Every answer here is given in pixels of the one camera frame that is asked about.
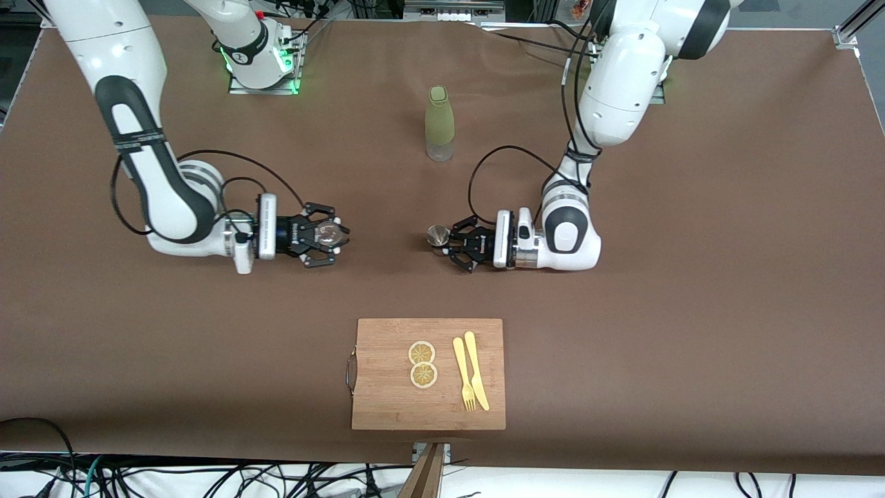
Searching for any wooden cutting board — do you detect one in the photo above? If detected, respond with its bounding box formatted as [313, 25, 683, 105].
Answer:
[351, 318, 507, 431]

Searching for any thick black cable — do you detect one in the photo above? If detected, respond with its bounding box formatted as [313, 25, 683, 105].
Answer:
[0, 417, 78, 498]

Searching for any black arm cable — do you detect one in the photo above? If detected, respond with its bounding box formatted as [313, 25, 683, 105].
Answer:
[467, 0, 611, 226]
[109, 149, 309, 237]

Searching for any green frosted bottle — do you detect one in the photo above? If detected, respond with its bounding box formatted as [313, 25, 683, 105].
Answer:
[425, 85, 456, 163]

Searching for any teal cable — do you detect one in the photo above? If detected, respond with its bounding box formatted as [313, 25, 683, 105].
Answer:
[82, 455, 106, 498]

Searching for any wooden beam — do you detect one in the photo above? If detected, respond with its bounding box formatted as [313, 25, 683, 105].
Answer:
[400, 443, 447, 498]

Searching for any brown table cover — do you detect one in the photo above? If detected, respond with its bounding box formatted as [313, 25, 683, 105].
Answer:
[0, 15, 885, 478]

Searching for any yellow plastic knife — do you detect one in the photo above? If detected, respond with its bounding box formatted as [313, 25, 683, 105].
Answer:
[464, 331, 491, 412]

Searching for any grey power strip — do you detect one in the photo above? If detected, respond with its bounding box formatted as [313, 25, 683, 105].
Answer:
[404, 0, 505, 22]

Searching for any black base cable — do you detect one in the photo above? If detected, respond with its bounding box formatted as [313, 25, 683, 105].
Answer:
[477, 21, 597, 57]

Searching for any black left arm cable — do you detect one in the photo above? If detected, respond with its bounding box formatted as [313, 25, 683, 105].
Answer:
[467, 0, 611, 226]

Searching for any yellow plastic fork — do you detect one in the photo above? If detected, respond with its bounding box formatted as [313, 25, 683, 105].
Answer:
[452, 337, 478, 413]

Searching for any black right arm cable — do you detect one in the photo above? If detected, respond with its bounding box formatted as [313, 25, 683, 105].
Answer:
[109, 149, 309, 237]

